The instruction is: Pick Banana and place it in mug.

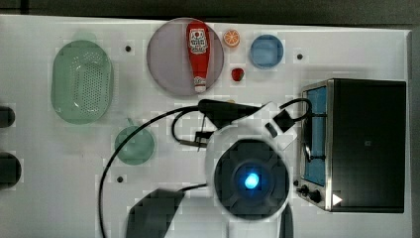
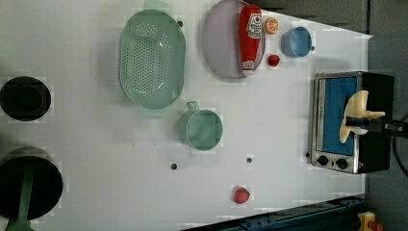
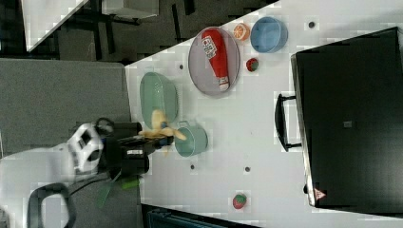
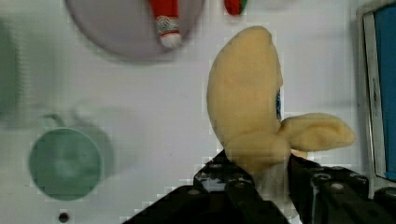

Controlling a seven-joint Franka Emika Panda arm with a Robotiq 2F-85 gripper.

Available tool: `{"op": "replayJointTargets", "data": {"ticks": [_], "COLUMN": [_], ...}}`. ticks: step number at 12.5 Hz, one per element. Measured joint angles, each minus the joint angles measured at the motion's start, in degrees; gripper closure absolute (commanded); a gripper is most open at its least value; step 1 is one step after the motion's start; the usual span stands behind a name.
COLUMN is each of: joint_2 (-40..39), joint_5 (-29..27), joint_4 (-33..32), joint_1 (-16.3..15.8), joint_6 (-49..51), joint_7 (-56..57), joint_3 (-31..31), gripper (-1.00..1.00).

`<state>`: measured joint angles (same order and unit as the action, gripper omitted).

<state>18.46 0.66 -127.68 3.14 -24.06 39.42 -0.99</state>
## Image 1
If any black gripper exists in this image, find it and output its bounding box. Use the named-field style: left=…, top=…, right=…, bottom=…
left=198, top=99, right=262, bottom=130

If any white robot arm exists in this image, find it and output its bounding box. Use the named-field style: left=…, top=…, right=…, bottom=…
left=125, top=99, right=296, bottom=238

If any green mug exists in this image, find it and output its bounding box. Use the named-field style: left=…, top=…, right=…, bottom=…
left=114, top=118, right=156, bottom=166

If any red strawberry toy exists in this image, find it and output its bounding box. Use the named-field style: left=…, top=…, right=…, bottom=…
left=231, top=67, right=245, bottom=82

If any orange slice toy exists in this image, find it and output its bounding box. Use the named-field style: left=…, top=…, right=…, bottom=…
left=223, top=29, right=240, bottom=48

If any blue bowl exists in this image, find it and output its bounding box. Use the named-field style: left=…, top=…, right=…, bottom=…
left=250, top=35, right=284, bottom=68

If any red ketchup bottle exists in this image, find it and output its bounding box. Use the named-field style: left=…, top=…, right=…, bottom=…
left=186, top=20, right=210, bottom=93

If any black toaster oven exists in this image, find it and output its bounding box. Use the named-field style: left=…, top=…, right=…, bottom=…
left=295, top=78, right=407, bottom=213

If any green colander basket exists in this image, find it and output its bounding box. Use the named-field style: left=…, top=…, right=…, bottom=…
left=51, top=40, right=114, bottom=125

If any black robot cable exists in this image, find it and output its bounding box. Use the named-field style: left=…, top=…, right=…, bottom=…
left=97, top=105, right=209, bottom=238

